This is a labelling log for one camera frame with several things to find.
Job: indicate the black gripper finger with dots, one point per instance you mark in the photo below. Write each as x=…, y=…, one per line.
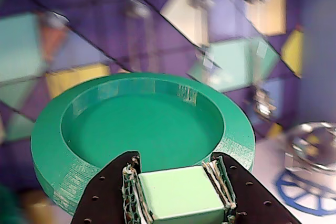
x=105, y=197
x=252, y=203

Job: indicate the hanging steel toy utensil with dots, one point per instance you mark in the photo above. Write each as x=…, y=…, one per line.
x=260, y=98
x=202, y=24
x=139, y=37

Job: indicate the green round lid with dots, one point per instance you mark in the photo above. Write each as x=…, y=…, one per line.
x=141, y=124

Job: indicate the steel toy pot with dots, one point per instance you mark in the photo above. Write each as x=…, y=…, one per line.
x=315, y=155

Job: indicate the dark green round recipient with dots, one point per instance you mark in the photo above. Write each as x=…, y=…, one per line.
x=6, y=205

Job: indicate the blue wooden toy kitchen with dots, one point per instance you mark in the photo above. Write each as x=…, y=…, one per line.
x=183, y=58

